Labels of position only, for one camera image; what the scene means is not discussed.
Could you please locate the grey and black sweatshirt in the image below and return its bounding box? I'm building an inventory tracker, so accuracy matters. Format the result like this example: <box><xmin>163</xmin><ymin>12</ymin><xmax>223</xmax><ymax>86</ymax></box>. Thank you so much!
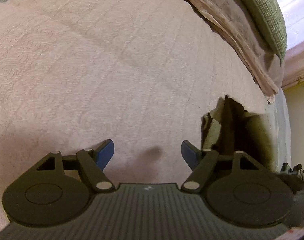
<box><xmin>201</xmin><ymin>95</ymin><xmax>278</xmax><ymax>172</ymax></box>

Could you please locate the pink and grey bedspread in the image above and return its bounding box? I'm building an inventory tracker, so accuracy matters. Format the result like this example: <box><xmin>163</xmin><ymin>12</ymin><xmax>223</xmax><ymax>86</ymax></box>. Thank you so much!
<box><xmin>0</xmin><ymin>0</ymin><xmax>284</xmax><ymax>230</ymax></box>

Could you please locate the folded beige blanket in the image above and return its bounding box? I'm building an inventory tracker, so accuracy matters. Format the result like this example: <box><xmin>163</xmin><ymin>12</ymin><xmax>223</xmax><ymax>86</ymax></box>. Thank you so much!
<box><xmin>187</xmin><ymin>0</ymin><xmax>284</xmax><ymax>103</ymax></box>

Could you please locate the green pillow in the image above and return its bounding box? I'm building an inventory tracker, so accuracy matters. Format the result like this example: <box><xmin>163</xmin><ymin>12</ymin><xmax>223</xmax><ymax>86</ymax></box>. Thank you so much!
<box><xmin>242</xmin><ymin>0</ymin><xmax>287</xmax><ymax>64</ymax></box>

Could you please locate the pink window curtain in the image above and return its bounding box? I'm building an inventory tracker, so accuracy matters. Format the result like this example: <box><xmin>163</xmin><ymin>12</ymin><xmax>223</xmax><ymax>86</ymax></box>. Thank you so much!
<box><xmin>277</xmin><ymin>0</ymin><xmax>304</xmax><ymax>89</ymax></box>

